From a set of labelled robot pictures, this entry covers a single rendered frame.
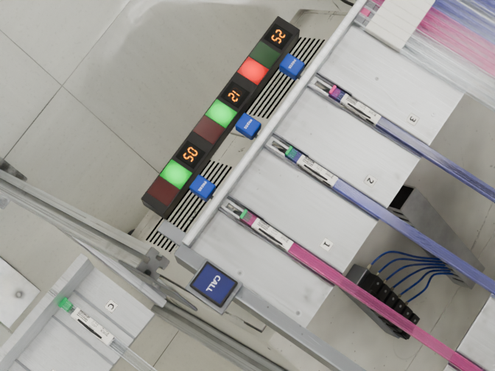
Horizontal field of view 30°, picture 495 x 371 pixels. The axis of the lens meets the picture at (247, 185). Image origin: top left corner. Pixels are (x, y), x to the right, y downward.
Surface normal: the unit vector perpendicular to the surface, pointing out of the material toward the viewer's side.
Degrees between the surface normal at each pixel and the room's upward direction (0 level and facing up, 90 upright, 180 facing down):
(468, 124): 0
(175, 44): 0
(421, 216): 0
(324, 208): 44
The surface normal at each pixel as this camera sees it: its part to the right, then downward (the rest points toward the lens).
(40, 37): 0.56, 0.19
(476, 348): 0.00, -0.25
